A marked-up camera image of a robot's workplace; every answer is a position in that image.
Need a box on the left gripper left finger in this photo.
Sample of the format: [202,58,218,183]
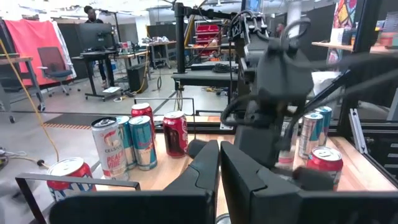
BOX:
[49,141,220,224]

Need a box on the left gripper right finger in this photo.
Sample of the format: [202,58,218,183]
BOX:
[220,141,398,224]

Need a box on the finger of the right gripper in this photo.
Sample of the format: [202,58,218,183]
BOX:
[233,126,258,162]
[257,126,280,169]

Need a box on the blue silver Red Bull can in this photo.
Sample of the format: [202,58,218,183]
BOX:
[129,115,159,171]
[298,111,324,159]
[116,115,137,170]
[313,105,333,147]

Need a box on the white Celsius peach can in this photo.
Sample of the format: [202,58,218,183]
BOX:
[278,121,296,170]
[91,116,130,181]

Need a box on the red Fanta strawberry can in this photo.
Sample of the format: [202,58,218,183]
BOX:
[306,146,345,192]
[46,157,97,203]

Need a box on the black table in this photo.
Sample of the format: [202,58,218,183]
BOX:
[170,60,240,103]

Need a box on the red storage bins rack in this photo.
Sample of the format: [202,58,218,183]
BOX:
[194,24,221,57]

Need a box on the black pole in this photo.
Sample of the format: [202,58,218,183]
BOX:
[173,2,188,74]

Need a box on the black mat hazard-striped edge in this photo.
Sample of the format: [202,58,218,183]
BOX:
[42,113,103,131]

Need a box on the colourful poster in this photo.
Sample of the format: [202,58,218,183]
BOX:
[326,0,358,65]

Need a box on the black standing desk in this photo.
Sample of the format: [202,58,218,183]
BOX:
[71,49,125,102]

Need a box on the black monitor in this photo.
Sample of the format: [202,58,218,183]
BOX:
[76,22,116,52]

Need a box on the office chair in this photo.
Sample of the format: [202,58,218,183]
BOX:
[36,46,75,97]

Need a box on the person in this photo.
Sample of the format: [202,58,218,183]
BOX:
[83,5,109,90]

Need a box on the grey workbench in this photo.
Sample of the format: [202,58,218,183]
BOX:
[0,55,46,124]

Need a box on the red cloth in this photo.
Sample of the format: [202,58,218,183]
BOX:
[4,19,77,88]

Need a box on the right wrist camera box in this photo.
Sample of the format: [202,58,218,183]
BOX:
[256,39,315,102]

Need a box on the black metal shelf frame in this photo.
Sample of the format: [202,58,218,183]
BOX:
[14,96,197,224]

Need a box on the wooden wall shelf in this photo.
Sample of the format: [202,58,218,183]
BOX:
[310,40,398,55]

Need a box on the black looped wrist cable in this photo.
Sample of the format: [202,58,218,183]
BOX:
[281,17,312,47]

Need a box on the yellow cable black plug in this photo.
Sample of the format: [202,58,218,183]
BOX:
[0,39,62,167]

